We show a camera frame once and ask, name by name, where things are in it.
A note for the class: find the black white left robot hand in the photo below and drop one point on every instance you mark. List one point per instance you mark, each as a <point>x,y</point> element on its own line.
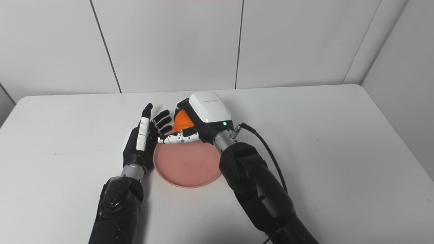
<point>134,152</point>

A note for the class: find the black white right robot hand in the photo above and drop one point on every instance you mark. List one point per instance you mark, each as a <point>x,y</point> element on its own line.
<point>210,108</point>

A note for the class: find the orange fruit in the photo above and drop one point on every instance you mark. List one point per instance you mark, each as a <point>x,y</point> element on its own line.
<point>183,122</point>

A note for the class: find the pink round plate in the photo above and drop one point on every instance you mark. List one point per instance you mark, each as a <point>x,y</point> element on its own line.
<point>186,166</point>

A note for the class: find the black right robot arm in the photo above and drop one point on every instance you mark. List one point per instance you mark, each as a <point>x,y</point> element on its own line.
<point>261,193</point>

